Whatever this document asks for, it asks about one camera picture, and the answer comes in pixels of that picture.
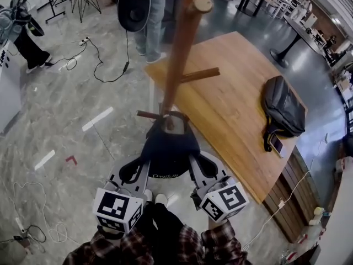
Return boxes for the person's legs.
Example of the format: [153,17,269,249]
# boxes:
[139,202,206,265]

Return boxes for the black floor cable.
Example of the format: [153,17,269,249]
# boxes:
[44,29,130,83]

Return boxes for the row of plastic bottles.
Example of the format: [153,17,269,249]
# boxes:
[284,205,328,263]

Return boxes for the round black table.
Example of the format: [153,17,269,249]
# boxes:
[269,14,328,68]

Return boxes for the white charger cable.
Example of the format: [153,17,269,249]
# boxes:
[241,132,329,255]

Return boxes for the dark grey backpack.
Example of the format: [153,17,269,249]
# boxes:
[261,75,307,152]

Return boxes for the person's left forearm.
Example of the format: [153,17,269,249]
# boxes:
[62,226,154,265]

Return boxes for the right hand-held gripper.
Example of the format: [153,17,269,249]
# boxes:
[188,151,250,222]

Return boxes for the person's right forearm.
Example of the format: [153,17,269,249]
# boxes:
[200,220,250,265]

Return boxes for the dark navy cap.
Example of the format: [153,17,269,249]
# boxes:
[140,110,201,179]

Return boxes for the wooden table with white legs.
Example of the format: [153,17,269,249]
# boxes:
[145,31,308,205]

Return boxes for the white cabinet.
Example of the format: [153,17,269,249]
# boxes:
[0,40,23,134]

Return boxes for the black smartphone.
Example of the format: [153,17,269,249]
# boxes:
[269,133,287,159]

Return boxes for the person's right white shoe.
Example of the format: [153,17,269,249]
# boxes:
[154,193,168,207]

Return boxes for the wooden slat platform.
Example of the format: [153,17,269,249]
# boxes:
[261,145,322,244]

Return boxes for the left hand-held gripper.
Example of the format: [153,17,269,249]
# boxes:
[93,157,152,235]

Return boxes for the wooden coat rack pole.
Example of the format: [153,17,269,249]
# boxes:
[137,0,221,132]

